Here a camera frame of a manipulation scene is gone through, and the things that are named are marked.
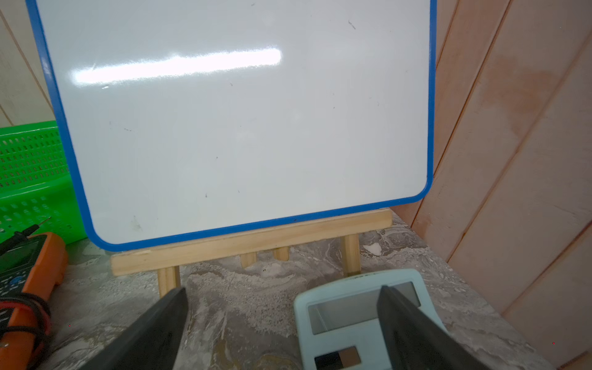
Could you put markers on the light blue calculator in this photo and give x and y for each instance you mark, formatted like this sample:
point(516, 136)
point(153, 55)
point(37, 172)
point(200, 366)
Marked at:
point(338, 324)

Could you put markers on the blue framed whiteboard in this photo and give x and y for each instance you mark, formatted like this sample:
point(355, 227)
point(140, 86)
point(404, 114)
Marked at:
point(182, 120)

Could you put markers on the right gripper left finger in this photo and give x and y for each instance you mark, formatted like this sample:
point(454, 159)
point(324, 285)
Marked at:
point(152, 341)

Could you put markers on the green plastic basket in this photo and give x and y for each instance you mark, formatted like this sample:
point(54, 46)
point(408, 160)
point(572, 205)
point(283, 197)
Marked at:
point(36, 186)

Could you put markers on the orange Victor multimeter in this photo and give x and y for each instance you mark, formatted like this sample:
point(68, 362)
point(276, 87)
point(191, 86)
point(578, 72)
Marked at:
point(32, 265)

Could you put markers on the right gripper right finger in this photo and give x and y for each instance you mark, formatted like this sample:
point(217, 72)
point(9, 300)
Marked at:
point(414, 341)

